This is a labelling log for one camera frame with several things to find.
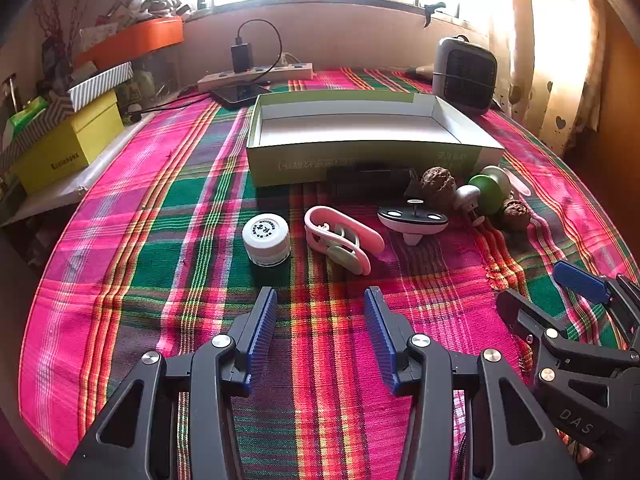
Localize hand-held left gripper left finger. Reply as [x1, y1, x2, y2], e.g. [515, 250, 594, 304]
[62, 286, 279, 480]

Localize black charger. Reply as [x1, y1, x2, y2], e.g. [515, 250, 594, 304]
[230, 35, 253, 75]

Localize shallow cardboard box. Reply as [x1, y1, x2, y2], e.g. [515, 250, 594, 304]
[245, 91, 506, 188]

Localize white power strip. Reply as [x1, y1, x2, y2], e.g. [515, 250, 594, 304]
[197, 62, 314, 93]

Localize white round jar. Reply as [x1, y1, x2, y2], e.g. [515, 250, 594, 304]
[242, 214, 291, 267]

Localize small white mushroom-shaped gadget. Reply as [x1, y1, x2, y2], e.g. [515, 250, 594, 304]
[454, 184, 486, 228]

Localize green tissue pack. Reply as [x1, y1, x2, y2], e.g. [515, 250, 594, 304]
[7, 97, 51, 128]

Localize pink green clip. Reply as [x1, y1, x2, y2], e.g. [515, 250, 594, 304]
[304, 205, 386, 276]

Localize striped box lid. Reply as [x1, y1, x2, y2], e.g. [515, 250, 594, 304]
[67, 61, 135, 112]

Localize green white spool-shaped tool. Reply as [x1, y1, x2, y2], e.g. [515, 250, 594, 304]
[467, 165, 513, 216]

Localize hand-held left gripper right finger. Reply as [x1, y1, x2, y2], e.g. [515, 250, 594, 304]
[364, 286, 583, 480]

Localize grey striped box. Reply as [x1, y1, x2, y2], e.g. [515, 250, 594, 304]
[0, 96, 74, 171]

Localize pink green plaid blanket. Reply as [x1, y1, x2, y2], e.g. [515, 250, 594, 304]
[20, 67, 633, 466]

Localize heart print curtain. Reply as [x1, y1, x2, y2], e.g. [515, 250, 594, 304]
[500, 0, 608, 156]

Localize black white oval gadget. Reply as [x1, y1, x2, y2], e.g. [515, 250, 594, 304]
[377, 199, 449, 247]

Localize brown walnut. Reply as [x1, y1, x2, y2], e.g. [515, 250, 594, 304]
[501, 198, 532, 232]
[420, 167, 458, 208]

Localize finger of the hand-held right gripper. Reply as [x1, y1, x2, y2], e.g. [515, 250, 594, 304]
[552, 260, 640, 346]
[496, 289, 640, 386]

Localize black charger cable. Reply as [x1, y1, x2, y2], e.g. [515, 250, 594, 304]
[235, 19, 283, 86]

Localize yellow box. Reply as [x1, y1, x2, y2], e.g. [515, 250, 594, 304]
[12, 91, 125, 196]

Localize black phone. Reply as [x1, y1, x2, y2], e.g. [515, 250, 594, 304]
[210, 80, 273, 110]

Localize dark window hook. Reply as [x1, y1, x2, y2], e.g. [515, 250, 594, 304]
[422, 1, 447, 28]

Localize glass tank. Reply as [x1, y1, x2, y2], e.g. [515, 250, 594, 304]
[130, 45, 183, 106]

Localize orange tray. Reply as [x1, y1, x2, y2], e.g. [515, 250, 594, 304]
[75, 16, 185, 72]

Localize grey space heater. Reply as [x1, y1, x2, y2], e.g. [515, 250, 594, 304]
[432, 35, 499, 116]

